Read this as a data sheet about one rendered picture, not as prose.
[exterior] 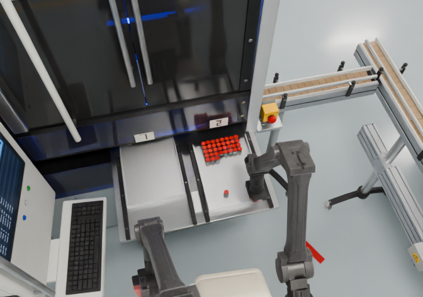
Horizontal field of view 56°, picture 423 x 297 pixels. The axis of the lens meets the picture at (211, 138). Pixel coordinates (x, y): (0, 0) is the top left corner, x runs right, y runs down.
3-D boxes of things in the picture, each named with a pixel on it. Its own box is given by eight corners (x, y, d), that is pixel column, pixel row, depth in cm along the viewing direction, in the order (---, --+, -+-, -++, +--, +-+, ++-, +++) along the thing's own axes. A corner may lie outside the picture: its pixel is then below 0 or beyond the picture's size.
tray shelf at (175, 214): (109, 148, 194) (108, 146, 192) (248, 121, 202) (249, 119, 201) (120, 243, 169) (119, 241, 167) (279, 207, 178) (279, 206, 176)
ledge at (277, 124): (249, 111, 206) (250, 109, 204) (274, 106, 207) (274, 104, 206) (257, 133, 199) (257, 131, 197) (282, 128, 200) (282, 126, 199)
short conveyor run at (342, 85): (250, 121, 205) (253, 102, 192) (242, 97, 213) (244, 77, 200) (374, 97, 213) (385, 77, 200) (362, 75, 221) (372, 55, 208)
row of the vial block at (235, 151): (204, 158, 188) (204, 153, 184) (240, 151, 191) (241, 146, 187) (204, 162, 187) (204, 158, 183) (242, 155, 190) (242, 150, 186)
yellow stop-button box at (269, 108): (258, 111, 194) (260, 101, 188) (272, 107, 195) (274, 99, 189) (262, 123, 190) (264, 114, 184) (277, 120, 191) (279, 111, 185)
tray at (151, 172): (119, 144, 193) (118, 140, 190) (172, 133, 196) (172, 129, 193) (127, 209, 175) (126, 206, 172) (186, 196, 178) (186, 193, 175)
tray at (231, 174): (192, 148, 192) (192, 144, 189) (244, 137, 195) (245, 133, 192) (209, 213, 174) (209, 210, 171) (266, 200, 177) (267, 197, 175)
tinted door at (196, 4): (147, 106, 164) (120, -18, 114) (249, 88, 169) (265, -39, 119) (148, 107, 163) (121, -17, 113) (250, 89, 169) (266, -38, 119)
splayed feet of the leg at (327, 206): (320, 201, 272) (325, 192, 260) (388, 186, 278) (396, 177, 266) (325, 212, 268) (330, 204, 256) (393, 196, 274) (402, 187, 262)
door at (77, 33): (28, 128, 158) (-55, 7, 108) (146, 107, 163) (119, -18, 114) (28, 129, 157) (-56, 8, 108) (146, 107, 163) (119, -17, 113)
